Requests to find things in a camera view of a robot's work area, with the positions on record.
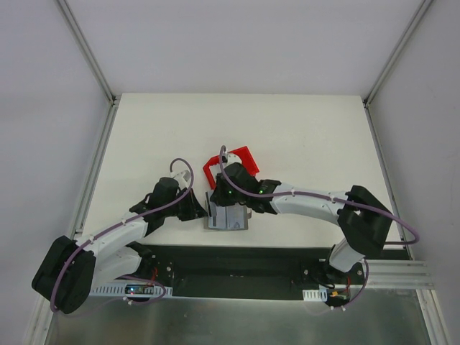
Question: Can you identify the left white cable duct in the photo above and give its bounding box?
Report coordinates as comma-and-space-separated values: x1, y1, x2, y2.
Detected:
90, 283, 173, 298

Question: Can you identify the red plastic card tray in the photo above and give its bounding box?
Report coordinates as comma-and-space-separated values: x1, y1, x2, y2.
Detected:
203, 146, 259, 190

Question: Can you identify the horizontal aluminium extrusion rail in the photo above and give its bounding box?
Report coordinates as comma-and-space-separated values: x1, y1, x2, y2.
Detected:
367, 260, 434, 290

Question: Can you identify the left table side rail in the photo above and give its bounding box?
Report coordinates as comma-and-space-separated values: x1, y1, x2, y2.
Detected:
69, 98, 120, 239

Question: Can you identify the right table side rail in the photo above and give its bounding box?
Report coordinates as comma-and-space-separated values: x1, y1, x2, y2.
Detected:
364, 106, 414, 242

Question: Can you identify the right white cable duct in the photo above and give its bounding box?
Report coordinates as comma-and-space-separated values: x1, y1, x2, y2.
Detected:
302, 287, 328, 303

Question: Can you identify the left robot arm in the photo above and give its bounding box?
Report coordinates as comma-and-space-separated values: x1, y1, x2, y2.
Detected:
32, 171, 208, 314

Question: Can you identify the aluminium frame post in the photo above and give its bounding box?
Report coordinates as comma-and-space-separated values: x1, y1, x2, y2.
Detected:
54, 0, 117, 104
363, 0, 435, 109

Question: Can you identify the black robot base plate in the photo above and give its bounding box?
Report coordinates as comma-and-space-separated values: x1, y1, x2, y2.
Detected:
132, 244, 364, 300

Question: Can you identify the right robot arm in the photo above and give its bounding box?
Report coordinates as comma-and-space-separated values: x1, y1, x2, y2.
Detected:
210, 162, 392, 287

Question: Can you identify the white cable duct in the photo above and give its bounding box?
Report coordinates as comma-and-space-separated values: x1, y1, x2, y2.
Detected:
90, 283, 173, 298
302, 287, 328, 303

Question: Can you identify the table side rail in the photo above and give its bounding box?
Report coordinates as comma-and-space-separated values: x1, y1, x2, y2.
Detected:
69, 98, 120, 239
364, 106, 414, 242

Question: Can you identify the white credit card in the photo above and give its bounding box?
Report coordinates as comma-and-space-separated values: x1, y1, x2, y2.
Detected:
208, 202, 219, 229
226, 205, 247, 230

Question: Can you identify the grey leather card holder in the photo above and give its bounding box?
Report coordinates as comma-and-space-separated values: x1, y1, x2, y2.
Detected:
204, 190, 252, 231

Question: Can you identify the right aluminium frame post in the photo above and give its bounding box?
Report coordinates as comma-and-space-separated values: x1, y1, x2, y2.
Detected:
363, 0, 435, 109

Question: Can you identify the left aluminium frame post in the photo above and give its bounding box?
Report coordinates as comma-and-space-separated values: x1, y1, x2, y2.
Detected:
54, 0, 117, 104

